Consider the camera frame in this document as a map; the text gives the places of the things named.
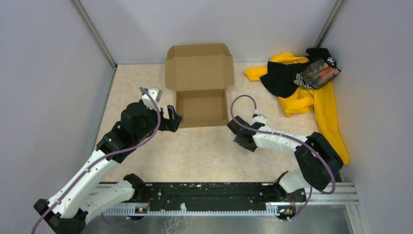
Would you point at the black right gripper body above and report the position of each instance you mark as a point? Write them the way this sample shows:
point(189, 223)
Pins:
point(250, 147)

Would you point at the brown cardboard box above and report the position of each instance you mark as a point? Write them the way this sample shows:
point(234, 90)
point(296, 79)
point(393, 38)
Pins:
point(200, 75)

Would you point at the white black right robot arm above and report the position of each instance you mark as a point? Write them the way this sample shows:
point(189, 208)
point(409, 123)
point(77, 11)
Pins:
point(318, 161)

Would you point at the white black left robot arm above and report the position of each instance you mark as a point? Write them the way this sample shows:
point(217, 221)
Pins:
point(87, 181)

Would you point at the black cloth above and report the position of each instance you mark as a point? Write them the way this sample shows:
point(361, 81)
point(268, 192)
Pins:
point(279, 79)

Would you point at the yellow cloth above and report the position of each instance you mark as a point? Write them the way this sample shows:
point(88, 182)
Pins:
point(322, 102)

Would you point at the patterned grey pouch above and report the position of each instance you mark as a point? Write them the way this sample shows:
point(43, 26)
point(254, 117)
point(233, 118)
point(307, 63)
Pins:
point(317, 74)

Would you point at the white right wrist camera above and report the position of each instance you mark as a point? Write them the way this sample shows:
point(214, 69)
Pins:
point(258, 117)

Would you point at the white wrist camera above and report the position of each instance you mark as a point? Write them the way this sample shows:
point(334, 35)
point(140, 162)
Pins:
point(258, 117)
point(151, 97)

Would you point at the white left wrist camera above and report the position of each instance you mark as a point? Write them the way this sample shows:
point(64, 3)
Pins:
point(151, 97)

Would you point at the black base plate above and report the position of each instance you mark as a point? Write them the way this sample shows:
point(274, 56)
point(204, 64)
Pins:
point(214, 196)

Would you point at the aluminium frame rail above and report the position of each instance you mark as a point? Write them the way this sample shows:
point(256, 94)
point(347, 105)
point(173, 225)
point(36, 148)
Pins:
point(345, 195)

